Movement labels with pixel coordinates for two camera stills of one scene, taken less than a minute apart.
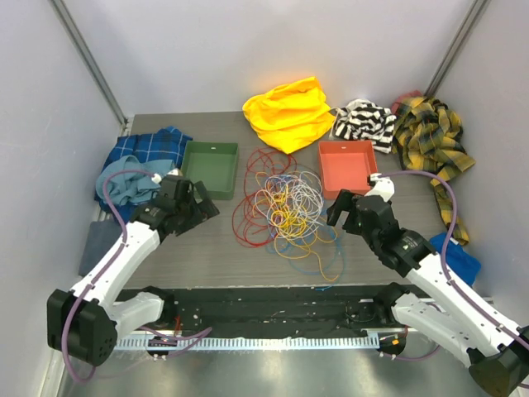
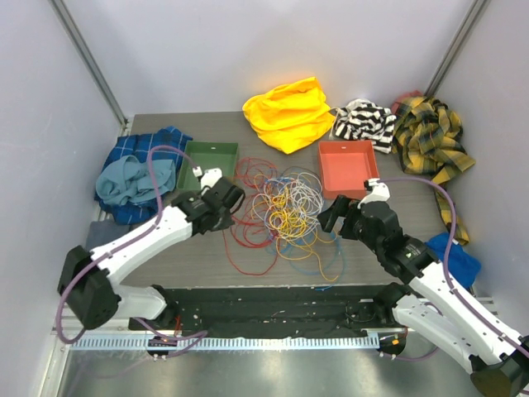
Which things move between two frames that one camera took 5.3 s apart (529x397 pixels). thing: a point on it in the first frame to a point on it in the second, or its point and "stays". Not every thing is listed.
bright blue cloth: x=462 y=264 stays
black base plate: x=279 y=312 stays
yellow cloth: x=291 y=116 stays
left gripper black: x=202 y=211 to x=226 y=222
